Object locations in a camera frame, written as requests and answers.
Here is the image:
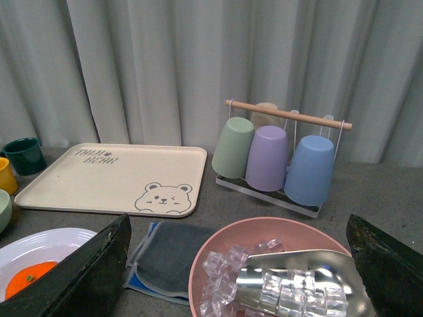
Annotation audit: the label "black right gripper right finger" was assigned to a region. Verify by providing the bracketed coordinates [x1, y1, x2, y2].
[346, 214, 422, 316]

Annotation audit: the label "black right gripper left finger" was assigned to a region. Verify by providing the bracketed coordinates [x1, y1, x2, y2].
[1, 214, 132, 316]

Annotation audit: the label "white round plate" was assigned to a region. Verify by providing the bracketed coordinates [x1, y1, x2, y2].
[1, 228, 96, 302]

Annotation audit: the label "orange mandarin fruit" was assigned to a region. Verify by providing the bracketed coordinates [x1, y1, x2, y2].
[5, 261, 58, 300]

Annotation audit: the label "metal ice scoop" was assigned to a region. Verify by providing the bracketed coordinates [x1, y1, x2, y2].
[235, 250, 376, 316]

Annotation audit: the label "grey blue folded cloth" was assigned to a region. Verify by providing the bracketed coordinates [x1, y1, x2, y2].
[124, 221, 215, 306]

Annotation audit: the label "pink bowl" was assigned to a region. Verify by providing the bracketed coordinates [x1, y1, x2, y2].
[188, 217, 351, 316]

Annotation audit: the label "light green bowl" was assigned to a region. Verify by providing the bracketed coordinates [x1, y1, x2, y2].
[0, 190, 13, 232]

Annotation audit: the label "clear fake ice cubes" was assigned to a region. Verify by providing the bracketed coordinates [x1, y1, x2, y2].
[200, 238, 348, 316]

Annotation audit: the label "beige bear serving tray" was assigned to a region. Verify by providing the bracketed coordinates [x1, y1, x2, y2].
[15, 143, 207, 218]

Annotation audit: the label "blue cup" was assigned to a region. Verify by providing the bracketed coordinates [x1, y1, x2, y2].
[284, 135, 335, 206]

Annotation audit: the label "yellow mug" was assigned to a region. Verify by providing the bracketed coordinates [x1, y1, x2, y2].
[0, 157, 19, 195]

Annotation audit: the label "clear acrylic cup rack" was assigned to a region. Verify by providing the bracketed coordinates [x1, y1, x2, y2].
[215, 107, 345, 218]

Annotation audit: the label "dark green mug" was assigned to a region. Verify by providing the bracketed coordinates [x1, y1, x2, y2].
[1, 137, 47, 176]

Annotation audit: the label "purple cup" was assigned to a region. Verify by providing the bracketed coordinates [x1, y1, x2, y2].
[245, 125, 288, 192]

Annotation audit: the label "light green cup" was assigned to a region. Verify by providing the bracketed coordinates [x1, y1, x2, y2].
[211, 117, 254, 178]

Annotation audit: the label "beige cup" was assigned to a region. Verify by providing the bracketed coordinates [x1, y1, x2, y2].
[249, 102, 295, 159]

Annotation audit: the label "wooden rack handle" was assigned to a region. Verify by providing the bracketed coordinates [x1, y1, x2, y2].
[225, 100, 353, 131]

